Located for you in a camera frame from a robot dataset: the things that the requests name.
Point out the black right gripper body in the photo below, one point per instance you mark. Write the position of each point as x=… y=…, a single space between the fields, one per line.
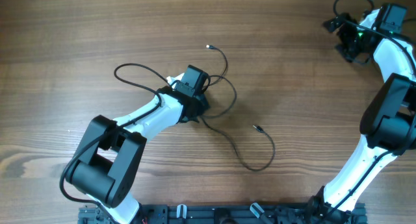
x=344 y=36

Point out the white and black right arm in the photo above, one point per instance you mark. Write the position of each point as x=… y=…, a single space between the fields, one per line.
x=387 y=126

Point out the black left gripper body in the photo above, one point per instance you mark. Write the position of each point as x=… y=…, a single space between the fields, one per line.
x=201 y=108

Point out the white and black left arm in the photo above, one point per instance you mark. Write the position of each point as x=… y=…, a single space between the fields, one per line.
x=105 y=164

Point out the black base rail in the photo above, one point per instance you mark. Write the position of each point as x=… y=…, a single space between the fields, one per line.
x=284 y=213

